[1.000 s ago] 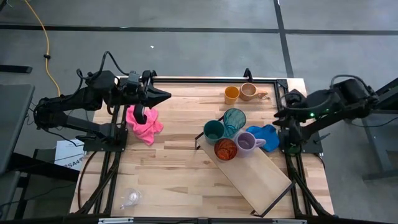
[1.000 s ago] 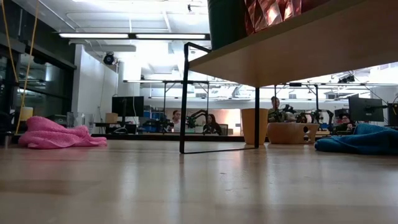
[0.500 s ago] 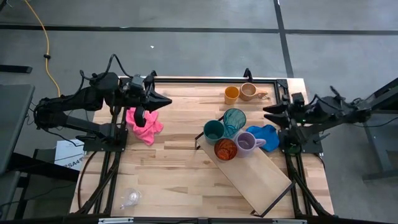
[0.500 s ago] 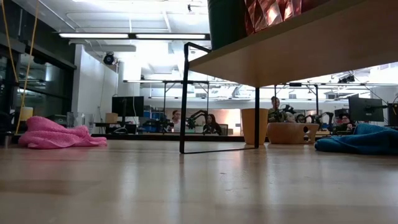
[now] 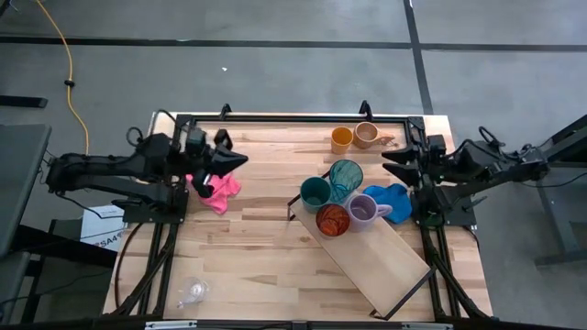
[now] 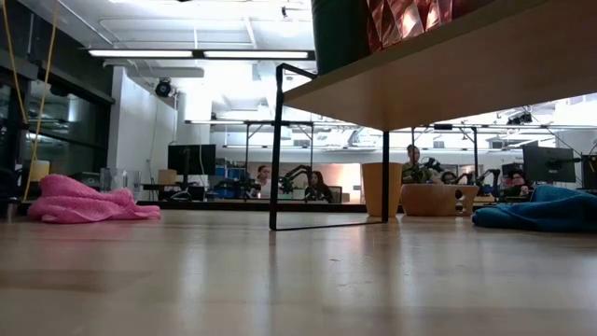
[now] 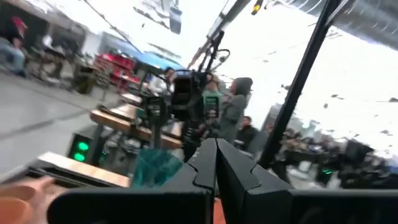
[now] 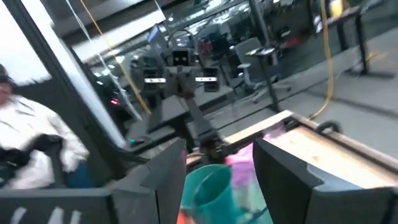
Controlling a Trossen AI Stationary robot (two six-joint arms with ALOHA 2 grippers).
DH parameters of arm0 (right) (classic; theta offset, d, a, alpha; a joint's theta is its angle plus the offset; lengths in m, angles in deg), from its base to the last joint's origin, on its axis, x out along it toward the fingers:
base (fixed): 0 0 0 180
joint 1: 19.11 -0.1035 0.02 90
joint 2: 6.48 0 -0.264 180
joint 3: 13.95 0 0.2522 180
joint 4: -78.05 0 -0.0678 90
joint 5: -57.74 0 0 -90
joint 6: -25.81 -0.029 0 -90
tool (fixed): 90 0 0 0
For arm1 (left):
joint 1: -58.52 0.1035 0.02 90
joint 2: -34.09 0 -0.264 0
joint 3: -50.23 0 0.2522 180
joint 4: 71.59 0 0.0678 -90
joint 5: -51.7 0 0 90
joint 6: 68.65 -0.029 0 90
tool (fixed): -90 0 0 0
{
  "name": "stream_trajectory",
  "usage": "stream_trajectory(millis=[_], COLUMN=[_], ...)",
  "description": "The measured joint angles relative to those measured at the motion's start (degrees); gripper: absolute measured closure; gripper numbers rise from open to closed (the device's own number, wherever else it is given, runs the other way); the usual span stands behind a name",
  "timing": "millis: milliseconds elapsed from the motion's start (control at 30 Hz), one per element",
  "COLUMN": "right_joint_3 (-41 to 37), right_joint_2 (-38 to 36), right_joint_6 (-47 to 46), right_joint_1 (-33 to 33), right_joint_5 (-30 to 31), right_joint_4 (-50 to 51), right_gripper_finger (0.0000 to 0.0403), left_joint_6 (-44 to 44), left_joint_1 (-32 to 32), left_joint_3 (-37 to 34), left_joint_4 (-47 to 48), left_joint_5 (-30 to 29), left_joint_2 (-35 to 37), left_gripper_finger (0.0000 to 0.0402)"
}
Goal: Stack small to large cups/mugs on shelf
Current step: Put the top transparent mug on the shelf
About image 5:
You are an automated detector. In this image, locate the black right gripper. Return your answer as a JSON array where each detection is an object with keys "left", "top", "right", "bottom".
[{"left": 381, "top": 135, "right": 449, "bottom": 188}]

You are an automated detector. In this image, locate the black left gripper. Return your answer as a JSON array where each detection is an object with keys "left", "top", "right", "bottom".
[{"left": 183, "top": 127, "right": 249, "bottom": 199}]

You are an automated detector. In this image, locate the wooden bowl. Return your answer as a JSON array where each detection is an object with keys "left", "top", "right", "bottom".
[{"left": 352, "top": 121, "right": 396, "bottom": 150}]

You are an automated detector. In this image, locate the teal faceted tall tumbler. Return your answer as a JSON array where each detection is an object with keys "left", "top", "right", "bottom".
[{"left": 328, "top": 159, "right": 365, "bottom": 205}]

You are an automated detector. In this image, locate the lavender mug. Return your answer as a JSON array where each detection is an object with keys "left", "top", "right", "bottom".
[{"left": 346, "top": 192, "right": 394, "bottom": 233}]

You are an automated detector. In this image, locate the yellow cup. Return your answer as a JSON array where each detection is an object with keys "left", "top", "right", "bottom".
[{"left": 330, "top": 126, "right": 355, "bottom": 156}]

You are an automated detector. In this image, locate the orange faceted tumbler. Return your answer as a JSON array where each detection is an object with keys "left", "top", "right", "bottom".
[{"left": 316, "top": 203, "right": 351, "bottom": 238}]

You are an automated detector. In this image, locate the dark green cup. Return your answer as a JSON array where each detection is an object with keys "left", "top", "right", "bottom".
[{"left": 300, "top": 176, "right": 333, "bottom": 215}]

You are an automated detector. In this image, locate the wooden shelf with black legs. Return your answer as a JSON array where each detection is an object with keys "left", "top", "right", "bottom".
[{"left": 286, "top": 165, "right": 436, "bottom": 321}]

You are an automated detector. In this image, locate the pink towel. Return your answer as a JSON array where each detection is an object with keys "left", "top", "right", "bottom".
[{"left": 185, "top": 172, "right": 243, "bottom": 215}]

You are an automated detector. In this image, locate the blue towel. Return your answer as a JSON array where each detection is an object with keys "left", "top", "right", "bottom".
[{"left": 361, "top": 182, "right": 414, "bottom": 226}]

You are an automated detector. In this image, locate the clear plastic cup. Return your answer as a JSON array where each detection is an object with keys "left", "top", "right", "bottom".
[{"left": 176, "top": 276, "right": 211, "bottom": 309}]

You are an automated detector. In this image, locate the white labelled box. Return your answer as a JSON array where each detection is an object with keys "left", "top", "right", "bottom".
[{"left": 80, "top": 204, "right": 127, "bottom": 252}]

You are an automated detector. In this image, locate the grey desk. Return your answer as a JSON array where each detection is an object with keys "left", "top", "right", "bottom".
[{"left": 0, "top": 123, "right": 51, "bottom": 258}]

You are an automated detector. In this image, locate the black floor bar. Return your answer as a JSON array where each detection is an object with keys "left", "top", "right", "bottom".
[{"left": 0, "top": 94, "right": 49, "bottom": 109}]

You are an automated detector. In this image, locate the black metal table frame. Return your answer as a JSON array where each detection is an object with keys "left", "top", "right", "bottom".
[{"left": 109, "top": 101, "right": 494, "bottom": 322}]

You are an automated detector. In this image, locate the dark desk frame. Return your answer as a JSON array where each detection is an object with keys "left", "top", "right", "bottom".
[{"left": 506, "top": 114, "right": 587, "bottom": 267}]

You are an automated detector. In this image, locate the silver bracket plate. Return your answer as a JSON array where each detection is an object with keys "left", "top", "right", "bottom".
[
  {"left": 144, "top": 320, "right": 198, "bottom": 330},
  {"left": 401, "top": 322, "right": 454, "bottom": 330}
]

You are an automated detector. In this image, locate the yellow floor cable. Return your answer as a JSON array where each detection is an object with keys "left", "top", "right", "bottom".
[{"left": 35, "top": 0, "right": 91, "bottom": 155}]

